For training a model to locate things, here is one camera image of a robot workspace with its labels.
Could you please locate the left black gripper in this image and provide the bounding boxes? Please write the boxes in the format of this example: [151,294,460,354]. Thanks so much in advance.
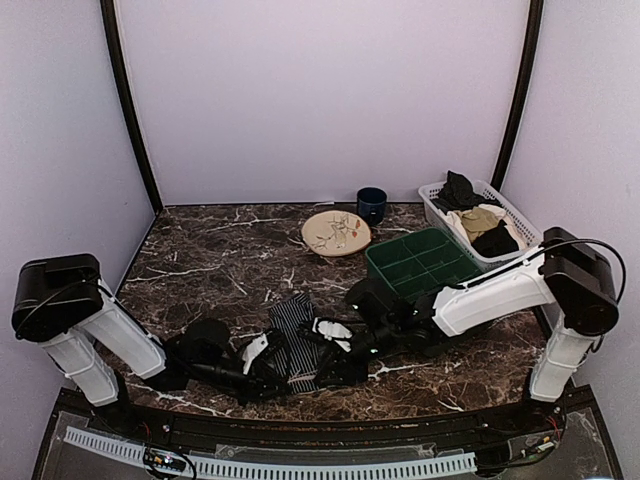
[189,357,292,407]

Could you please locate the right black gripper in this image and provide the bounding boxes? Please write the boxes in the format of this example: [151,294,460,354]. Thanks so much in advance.
[313,318,399,386]

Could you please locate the navy striped underwear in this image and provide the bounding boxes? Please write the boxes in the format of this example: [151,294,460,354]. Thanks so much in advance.
[269,293,319,394]

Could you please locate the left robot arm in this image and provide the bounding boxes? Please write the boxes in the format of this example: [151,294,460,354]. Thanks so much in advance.
[11,254,289,436]

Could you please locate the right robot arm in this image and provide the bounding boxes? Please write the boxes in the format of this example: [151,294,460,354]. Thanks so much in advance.
[311,227,627,434]

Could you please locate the green divided organizer tray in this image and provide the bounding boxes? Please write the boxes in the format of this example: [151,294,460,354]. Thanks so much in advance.
[365,227,482,302]

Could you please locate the beige floral plate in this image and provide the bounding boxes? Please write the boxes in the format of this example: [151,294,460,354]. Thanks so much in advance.
[301,210,372,257]

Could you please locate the dark blue mug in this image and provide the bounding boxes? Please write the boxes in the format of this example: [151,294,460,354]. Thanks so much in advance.
[356,187,387,227]

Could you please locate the beige garment in basket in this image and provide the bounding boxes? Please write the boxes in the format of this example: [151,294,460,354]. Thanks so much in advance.
[443,204,507,244]

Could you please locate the black cloth in basket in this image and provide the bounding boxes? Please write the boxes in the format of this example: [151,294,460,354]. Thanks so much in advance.
[472,220,520,258]

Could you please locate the black garment in basket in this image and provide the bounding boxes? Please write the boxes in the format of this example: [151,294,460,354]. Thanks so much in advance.
[432,171,491,213]

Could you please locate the white plastic laundry basket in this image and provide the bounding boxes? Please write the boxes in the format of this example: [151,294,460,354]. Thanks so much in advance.
[418,180,543,271]

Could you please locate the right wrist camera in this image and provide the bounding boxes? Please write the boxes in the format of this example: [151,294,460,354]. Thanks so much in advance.
[298,317,354,352]

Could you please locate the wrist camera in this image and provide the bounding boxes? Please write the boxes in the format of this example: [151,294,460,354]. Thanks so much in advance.
[241,333,269,375]
[298,317,354,352]

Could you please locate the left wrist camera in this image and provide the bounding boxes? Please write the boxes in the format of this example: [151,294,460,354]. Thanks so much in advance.
[241,333,269,375]

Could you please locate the white slotted cable duct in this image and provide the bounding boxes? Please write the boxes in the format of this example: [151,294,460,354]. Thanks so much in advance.
[64,427,477,480]

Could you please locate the black front rail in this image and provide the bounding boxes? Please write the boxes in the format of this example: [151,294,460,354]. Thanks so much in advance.
[56,385,604,449]

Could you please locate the right black frame post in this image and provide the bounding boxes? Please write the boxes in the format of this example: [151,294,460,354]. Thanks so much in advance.
[490,0,545,190]

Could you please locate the black frame post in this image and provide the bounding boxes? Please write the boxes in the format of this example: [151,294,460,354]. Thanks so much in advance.
[490,0,545,190]
[99,0,164,215]

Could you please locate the left black frame post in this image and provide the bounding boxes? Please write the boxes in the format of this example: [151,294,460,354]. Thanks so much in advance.
[99,0,164,215]

